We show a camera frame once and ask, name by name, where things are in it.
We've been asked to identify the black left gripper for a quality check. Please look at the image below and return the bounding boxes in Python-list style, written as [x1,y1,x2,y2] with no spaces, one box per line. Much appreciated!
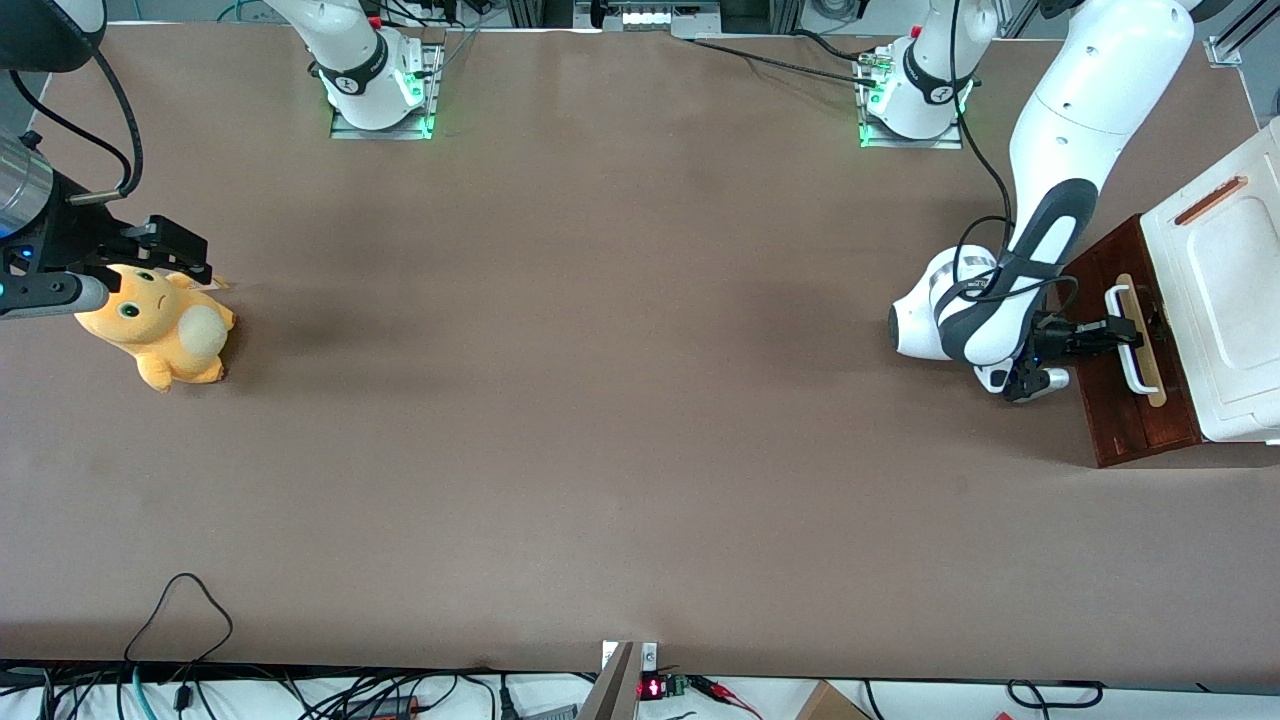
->
[1022,312,1149,371]

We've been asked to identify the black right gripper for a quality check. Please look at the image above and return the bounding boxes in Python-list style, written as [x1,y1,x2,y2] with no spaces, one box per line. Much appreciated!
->
[0,172,214,289]

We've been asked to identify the white drawer handle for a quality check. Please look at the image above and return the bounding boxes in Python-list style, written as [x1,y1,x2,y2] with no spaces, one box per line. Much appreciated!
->
[1105,284,1161,396]

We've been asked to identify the brown wooden drawer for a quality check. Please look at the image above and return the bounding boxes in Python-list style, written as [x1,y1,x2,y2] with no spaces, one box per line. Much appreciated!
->
[1097,245,1202,456]

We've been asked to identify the brown wooden drawer cabinet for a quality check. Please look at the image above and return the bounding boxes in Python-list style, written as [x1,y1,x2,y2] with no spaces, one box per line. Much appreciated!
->
[1055,215,1203,469]

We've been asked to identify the light wooden backing strip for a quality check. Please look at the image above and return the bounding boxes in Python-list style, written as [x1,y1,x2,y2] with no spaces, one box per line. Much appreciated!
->
[1116,273,1169,409]

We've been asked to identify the orange plush toy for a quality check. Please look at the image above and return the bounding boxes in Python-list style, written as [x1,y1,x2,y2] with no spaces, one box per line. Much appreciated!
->
[73,263,237,393]

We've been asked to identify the brown cardboard box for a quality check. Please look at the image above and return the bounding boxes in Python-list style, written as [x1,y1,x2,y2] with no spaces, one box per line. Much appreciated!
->
[795,680,873,720]

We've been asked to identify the black power adapter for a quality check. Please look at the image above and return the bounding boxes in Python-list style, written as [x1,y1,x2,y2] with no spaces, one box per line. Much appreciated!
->
[345,695,423,720]

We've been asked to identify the white power strip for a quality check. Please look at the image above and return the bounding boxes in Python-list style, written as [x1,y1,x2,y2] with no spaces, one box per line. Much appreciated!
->
[605,2,721,31]

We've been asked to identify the grey cylindrical wrist camera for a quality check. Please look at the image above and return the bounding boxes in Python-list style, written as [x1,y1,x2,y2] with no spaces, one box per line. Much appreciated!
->
[1003,366,1071,403]
[0,272,109,321]

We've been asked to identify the thick black gripper cable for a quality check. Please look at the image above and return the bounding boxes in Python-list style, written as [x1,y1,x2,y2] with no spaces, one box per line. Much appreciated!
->
[90,45,145,201]

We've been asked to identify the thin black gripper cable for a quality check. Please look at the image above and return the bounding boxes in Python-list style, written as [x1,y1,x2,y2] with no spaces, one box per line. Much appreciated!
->
[8,68,133,173]

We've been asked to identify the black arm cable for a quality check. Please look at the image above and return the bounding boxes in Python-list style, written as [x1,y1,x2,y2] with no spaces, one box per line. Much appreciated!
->
[948,0,1083,303]

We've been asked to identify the aluminium extrusion post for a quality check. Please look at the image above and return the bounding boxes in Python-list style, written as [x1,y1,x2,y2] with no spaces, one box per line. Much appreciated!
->
[1205,0,1280,69]

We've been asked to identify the black flat looped cable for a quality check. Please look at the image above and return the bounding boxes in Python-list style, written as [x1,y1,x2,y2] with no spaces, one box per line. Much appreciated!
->
[1005,679,1107,710]

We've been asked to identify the black table cable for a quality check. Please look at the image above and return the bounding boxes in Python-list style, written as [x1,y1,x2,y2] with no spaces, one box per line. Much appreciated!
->
[793,28,876,65]
[690,38,876,87]

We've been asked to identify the red clip wire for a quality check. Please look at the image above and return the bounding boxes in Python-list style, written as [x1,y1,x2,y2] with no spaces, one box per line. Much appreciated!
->
[688,676,763,719]

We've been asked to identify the metal camera bracket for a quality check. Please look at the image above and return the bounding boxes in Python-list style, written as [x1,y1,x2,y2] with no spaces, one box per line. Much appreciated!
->
[575,640,659,720]

